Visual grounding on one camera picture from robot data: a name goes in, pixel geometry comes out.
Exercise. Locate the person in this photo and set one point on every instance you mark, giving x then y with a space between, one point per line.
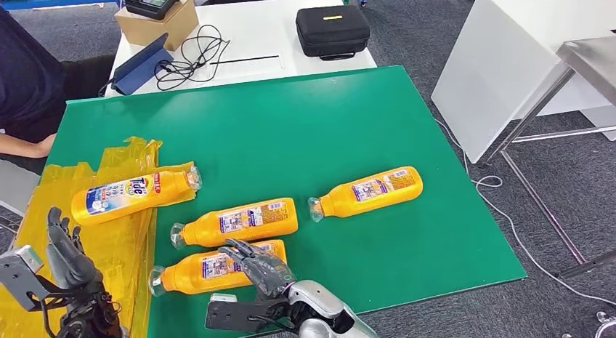
24 85

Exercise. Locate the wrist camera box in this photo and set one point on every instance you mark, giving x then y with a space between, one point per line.
19 266
231 316

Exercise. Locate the orange detergent bottle clear cap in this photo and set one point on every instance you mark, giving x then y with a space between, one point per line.
404 191
125 196
183 275
250 225

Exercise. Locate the chrome chair base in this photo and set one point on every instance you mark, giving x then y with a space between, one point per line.
601 317

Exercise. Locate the black carrying case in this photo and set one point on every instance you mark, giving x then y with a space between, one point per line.
332 35

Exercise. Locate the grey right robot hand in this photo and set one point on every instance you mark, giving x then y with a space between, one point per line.
264 273

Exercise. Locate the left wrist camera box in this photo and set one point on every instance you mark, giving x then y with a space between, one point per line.
19 266

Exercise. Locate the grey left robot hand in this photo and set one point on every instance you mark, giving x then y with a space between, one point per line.
72 258

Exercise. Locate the green table mat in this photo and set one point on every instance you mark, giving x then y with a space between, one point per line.
313 133

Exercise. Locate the steel table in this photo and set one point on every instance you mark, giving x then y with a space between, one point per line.
596 61

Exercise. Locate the person's right forearm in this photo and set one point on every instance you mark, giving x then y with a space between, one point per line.
24 145

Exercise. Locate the black controller with screen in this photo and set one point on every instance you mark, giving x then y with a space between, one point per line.
151 6

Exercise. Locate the blue metal rack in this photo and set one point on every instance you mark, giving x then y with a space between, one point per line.
29 3

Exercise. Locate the white board panel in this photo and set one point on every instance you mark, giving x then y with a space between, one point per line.
495 85

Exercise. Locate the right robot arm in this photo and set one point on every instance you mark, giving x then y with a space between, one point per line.
313 302

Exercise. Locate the yellow plastic sheet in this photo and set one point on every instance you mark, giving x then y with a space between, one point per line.
115 258

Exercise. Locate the grey flat panel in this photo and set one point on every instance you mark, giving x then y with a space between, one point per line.
17 186

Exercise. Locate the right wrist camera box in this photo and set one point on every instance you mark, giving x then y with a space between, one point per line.
231 316

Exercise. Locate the cardboard box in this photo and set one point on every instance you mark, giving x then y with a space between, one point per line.
163 30

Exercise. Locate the blue tablet stand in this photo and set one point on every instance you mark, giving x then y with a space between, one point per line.
139 68

